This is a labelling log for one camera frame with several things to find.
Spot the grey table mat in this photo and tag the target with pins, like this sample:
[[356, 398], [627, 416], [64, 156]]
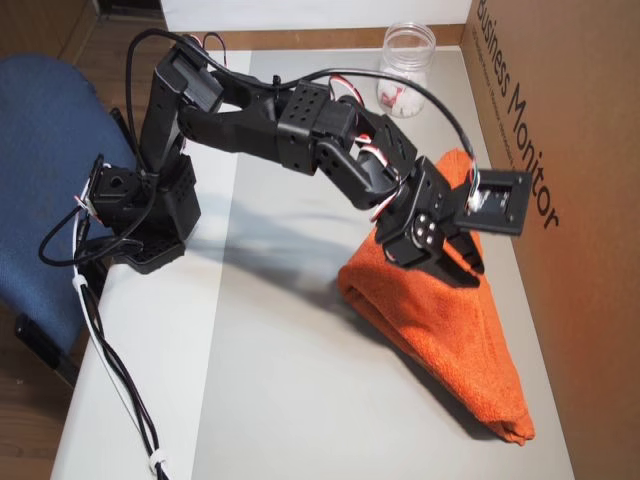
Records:
[[300, 350]]

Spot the brown wooden edge strip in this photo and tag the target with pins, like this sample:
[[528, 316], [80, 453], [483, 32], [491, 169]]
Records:
[[300, 38]]

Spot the plain brown cardboard box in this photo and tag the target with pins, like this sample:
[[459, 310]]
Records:
[[50, 25]]

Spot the cardboard monitor box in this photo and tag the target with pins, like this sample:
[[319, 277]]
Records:
[[585, 250]]

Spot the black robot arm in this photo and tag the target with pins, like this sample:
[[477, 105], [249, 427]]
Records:
[[240, 120]]

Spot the orange terry towel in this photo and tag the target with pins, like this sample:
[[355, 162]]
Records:
[[450, 350]]

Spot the clear plastic jar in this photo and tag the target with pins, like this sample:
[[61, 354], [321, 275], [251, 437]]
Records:
[[406, 55]]

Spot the blue office chair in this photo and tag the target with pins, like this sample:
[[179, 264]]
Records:
[[40, 200]]

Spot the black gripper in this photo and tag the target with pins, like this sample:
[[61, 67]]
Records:
[[426, 230]]

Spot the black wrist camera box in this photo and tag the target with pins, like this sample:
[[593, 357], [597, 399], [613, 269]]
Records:
[[495, 202]]

